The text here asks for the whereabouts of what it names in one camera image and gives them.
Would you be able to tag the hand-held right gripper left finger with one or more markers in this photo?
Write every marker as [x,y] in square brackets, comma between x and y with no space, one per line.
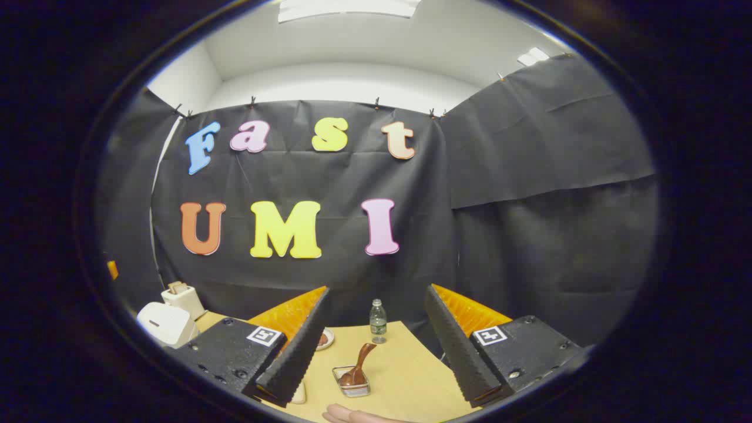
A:
[296,352]

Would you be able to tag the small ceiling light panel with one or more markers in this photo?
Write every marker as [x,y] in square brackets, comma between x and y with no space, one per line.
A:
[533,56]

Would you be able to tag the large ceiling light panel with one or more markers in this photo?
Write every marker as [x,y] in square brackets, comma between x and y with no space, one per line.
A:
[346,7]

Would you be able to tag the clear plastic water bottle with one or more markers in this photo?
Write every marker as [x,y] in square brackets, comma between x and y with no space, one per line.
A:
[378,322]

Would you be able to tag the brown wooden spoon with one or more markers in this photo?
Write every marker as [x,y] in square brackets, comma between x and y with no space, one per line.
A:
[361,358]

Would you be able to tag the white rice cooker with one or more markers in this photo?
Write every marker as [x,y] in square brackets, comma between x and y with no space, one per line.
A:
[167,323]

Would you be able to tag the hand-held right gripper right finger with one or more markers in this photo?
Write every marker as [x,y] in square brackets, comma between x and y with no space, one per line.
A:
[458,352]

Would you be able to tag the white round plate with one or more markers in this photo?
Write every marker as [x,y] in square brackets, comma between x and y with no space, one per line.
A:
[329,341]

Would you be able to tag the white rice pile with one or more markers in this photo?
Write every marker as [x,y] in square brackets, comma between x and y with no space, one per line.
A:
[299,392]

